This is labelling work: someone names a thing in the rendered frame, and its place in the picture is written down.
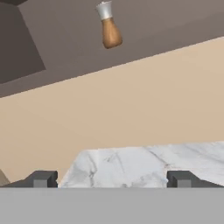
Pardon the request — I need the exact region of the dark grey cabinet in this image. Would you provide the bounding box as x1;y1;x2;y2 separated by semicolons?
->
0;0;47;86

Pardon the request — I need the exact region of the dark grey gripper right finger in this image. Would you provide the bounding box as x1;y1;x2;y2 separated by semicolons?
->
166;170;224;188

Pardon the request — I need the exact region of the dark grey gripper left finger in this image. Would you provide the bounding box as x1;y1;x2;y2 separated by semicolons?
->
2;170;59;188

